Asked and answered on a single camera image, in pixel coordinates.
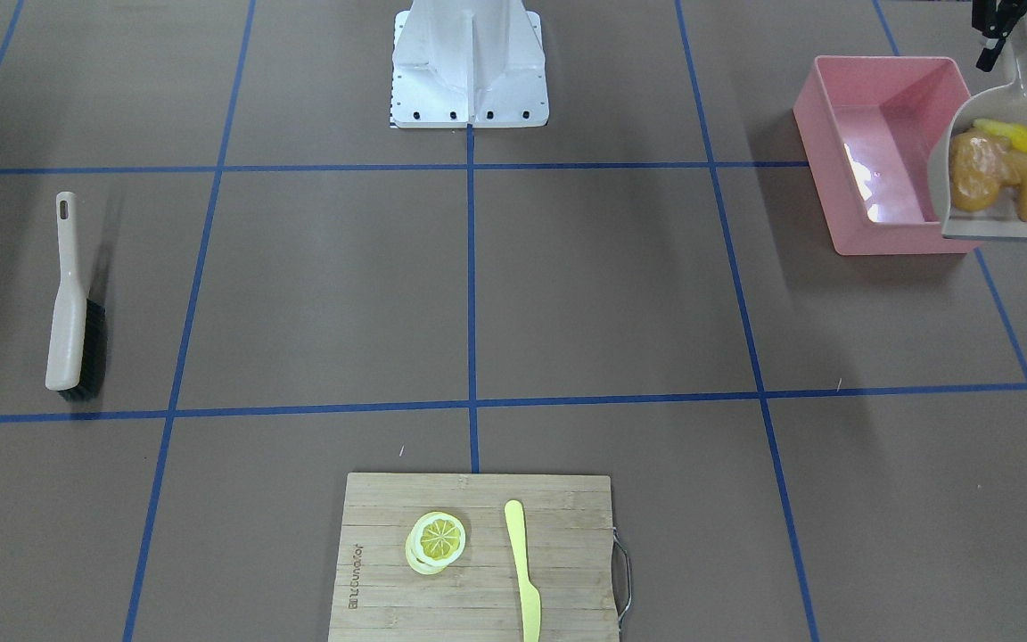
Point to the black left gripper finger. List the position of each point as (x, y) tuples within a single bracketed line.
[(993, 41)]

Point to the beige dustpan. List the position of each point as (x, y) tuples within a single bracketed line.
[(1004, 103)]

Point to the beige hand brush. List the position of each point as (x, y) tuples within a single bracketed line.
[(77, 354)]

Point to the pink plastic bin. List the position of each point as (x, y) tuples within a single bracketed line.
[(868, 125)]

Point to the yellow toy knife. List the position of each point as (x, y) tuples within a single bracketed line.
[(530, 601)]

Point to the yellow toy lemon slice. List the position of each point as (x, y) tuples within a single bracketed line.
[(434, 542)]

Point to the wooden cutting board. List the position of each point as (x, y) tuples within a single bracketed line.
[(571, 555)]

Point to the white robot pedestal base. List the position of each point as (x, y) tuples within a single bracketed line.
[(468, 64)]

